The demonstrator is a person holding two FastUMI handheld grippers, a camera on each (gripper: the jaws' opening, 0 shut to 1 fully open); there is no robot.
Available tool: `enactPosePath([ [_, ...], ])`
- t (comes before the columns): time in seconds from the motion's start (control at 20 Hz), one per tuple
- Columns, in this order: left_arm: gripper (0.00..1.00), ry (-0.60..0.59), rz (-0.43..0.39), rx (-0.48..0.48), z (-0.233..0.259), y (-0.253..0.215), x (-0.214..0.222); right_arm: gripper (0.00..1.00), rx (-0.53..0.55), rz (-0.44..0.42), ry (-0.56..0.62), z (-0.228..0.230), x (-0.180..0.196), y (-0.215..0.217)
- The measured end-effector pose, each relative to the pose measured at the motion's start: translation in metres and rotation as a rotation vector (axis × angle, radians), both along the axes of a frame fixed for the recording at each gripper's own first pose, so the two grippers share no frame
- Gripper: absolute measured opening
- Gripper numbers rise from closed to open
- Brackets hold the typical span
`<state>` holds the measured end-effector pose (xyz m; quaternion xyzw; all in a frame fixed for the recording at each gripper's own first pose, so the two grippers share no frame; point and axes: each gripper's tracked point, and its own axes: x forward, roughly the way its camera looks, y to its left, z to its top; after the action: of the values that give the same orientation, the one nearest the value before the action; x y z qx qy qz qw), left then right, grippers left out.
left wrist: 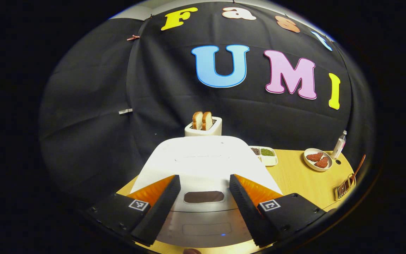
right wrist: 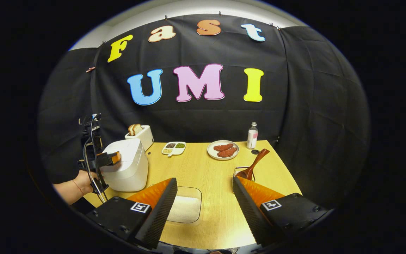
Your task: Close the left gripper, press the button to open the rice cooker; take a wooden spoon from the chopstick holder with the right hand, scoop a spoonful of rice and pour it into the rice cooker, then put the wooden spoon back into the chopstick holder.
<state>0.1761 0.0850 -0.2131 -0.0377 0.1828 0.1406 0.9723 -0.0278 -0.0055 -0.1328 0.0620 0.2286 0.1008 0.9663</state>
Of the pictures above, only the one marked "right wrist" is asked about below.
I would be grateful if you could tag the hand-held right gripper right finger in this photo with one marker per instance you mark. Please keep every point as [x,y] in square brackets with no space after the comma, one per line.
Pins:
[248,211]

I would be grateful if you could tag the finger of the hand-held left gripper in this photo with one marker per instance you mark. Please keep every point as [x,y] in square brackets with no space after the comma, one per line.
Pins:
[109,159]

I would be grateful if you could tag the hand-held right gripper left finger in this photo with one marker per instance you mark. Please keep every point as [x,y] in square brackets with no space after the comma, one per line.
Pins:
[160,211]

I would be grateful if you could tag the white rice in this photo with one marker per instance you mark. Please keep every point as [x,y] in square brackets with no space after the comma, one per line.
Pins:
[185,208]

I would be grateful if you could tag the white rice cooker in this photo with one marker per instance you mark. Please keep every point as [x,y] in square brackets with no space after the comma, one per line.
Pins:
[132,173]

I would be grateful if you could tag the brown wooden spoon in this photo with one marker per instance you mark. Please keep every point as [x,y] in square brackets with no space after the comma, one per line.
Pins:
[256,162]

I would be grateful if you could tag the clear plastic tray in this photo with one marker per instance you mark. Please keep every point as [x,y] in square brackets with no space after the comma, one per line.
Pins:
[189,190]

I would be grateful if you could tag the toast bread slice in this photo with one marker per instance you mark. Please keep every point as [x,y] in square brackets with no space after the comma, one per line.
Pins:
[138,129]
[131,130]

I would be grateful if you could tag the white toaster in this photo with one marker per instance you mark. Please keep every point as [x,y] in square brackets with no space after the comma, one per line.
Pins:
[146,138]

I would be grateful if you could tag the white divided bean dish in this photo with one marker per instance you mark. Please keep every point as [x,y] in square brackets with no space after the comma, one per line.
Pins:
[174,149]

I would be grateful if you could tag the white round plate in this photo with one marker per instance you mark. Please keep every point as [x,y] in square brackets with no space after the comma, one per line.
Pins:
[211,153]

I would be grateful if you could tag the copper cloth clip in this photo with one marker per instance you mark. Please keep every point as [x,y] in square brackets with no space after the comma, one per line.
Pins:
[90,69]

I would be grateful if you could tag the clear bottle with pink label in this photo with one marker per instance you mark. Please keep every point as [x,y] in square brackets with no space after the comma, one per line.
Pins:
[252,135]

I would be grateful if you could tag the black backdrop cloth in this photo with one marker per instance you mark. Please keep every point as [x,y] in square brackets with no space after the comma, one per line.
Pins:
[312,106]

